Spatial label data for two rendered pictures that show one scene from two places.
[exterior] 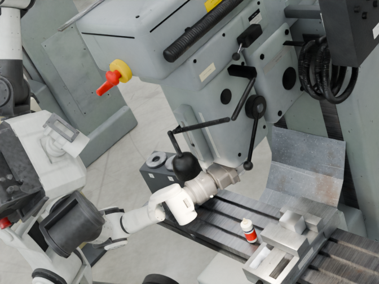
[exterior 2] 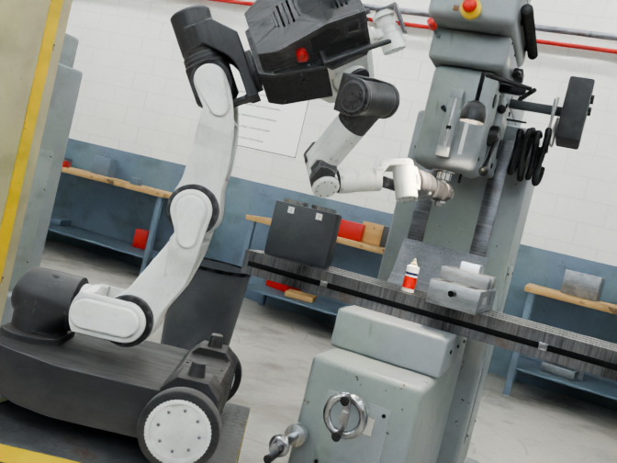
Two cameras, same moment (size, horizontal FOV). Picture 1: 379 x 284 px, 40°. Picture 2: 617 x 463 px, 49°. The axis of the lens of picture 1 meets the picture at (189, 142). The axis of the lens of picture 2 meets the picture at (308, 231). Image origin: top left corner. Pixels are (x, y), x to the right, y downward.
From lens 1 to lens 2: 1.91 m
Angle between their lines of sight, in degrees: 46
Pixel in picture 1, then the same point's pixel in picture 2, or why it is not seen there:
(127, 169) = not seen: hidden behind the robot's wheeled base
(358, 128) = (508, 242)
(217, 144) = (468, 138)
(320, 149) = (457, 263)
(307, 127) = (448, 241)
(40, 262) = (209, 175)
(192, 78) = (506, 52)
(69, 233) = (379, 90)
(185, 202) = (416, 177)
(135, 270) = not seen: hidden behind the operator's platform
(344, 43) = (577, 117)
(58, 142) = (386, 28)
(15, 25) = not seen: outside the picture
